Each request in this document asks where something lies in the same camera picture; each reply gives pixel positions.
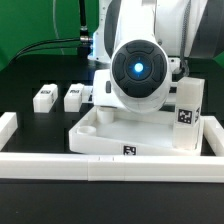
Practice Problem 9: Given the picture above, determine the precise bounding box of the white desk top tray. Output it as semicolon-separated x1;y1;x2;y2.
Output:
69;106;204;156

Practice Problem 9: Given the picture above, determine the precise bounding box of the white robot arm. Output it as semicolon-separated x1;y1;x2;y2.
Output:
88;0;224;113

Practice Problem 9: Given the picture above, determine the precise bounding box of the fiducial marker plate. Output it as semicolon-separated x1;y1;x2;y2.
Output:
82;86;93;103

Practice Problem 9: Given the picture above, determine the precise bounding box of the white U-shaped obstacle fence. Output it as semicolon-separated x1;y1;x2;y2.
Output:
0;112;224;183

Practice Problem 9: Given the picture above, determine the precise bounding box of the black cable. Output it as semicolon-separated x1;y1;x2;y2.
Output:
7;0;94;67

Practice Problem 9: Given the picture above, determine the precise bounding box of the thin white cable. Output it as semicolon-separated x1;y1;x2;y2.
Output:
52;0;66;56

